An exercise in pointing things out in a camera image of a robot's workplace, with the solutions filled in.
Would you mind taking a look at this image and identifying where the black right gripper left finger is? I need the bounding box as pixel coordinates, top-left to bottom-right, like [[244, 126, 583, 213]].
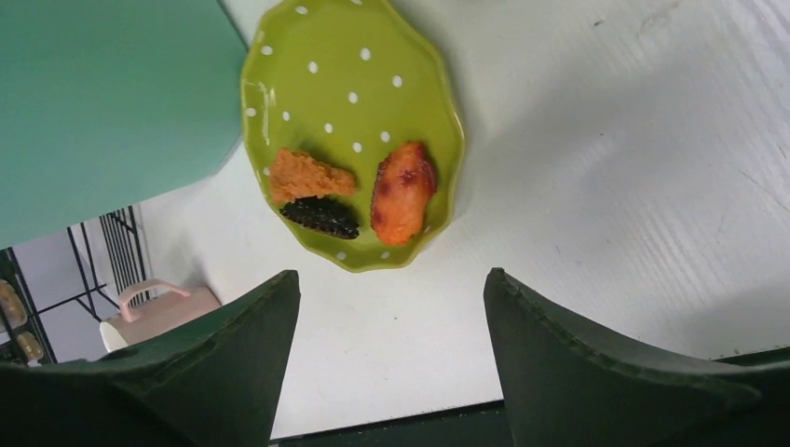
[[1, 270, 301, 446]]

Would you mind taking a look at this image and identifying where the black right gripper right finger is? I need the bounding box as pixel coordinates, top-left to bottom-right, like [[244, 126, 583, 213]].
[[484, 268, 789, 446]]

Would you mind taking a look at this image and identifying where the pink white mug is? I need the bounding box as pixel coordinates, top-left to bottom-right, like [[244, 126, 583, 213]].
[[99, 279, 222, 353]]

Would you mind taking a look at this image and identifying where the black wire rack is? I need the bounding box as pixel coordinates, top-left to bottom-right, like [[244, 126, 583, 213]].
[[1, 206, 150, 366]]

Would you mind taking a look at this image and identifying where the teal plastic bin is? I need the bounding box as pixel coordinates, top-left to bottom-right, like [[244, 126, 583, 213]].
[[1, 1, 247, 247]]

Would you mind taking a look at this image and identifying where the green dotted small plate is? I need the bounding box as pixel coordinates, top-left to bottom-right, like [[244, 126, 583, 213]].
[[241, 1, 466, 272]]

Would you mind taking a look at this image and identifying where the black lid spice jar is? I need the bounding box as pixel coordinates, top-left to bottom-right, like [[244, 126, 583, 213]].
[[16, 332, 45, 363]]

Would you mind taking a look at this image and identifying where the pink lid spice jar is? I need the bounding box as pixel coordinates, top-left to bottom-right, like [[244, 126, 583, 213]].
[[0, 279, 28, 328]]

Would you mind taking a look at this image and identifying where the dark sea cucumber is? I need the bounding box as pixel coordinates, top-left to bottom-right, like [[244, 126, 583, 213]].
[[279, 196, 360, 240]]

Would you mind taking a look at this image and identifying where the orange fried cutlet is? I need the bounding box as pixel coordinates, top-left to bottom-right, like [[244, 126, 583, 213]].
[[269, 148, 357, 204]]

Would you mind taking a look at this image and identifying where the orange fried nugget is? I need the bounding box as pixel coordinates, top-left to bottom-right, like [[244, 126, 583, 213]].
[[370, 141, 438, 246]]

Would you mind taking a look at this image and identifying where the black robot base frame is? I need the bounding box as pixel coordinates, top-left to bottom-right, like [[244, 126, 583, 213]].
[[272, 400, 513, 446]]

